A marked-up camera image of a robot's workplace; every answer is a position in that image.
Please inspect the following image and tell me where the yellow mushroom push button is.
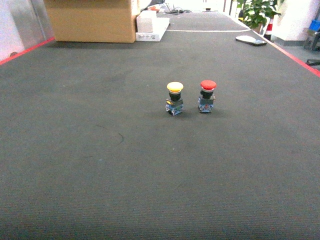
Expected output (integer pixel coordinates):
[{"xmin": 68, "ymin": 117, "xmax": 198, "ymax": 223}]
[{"xmin": 165, "ymin": 81, "xmax": 184, "ymax": 116}]

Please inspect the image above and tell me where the red mushroom push button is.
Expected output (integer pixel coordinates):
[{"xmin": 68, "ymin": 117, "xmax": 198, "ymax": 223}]
[{"xmin": 198, "ymin": 79, "xmax": 217, "ymax": 113}]

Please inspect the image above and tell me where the flat white box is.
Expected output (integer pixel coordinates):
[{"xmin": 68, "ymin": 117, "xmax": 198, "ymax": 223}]
[{"xmin": 135, "ymin": 17, "xmax": 170, "ymax": 42}]

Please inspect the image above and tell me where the small white box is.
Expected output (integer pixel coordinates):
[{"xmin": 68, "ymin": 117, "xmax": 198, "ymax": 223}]
[{"xmin": 136, "ymin": 10, "xmax": 157, "ymax": 33}]

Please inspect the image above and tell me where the grey flat device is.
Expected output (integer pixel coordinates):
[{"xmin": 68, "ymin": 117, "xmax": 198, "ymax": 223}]
[{"xmin": 235, "ymin": 35, "xmax": 267, "ymax": 47}]

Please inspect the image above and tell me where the large cardboard box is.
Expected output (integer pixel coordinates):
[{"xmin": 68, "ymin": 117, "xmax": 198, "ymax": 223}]
[{"xmin": 44, "ymin": 0, "xmax": 140, "ymax": 43}]

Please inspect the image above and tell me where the red white traffic cone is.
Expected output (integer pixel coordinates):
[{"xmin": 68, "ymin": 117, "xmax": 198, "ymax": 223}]
[{"xmin": 263, "ymin": 18, "xmax": 274, "ymax": 41}]

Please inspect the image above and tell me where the green potted plant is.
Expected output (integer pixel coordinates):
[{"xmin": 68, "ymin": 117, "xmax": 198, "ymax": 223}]
[{"xmin": 236, "ymin": 0, "xmax": 281, "ymax": 34}]

